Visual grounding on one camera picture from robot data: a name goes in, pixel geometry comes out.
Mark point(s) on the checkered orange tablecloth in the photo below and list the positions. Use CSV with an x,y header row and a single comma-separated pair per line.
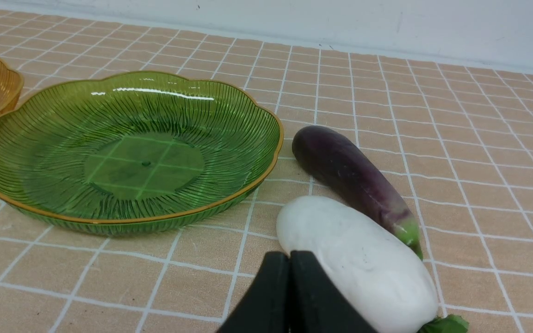
x,y
455,141

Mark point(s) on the green ribbed glass plate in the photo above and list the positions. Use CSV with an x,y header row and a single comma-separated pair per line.
x,y
137,152

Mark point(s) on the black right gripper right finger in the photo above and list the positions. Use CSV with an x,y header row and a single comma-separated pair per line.
x,y
315,305

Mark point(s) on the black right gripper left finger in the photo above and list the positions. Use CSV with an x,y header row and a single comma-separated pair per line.
x,y
262,308

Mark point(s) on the purple eggplant with green stem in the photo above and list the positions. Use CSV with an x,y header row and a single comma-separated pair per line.
x,y
335,161

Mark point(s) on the white radish with leaves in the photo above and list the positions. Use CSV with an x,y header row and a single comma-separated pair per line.
x,y
383,279

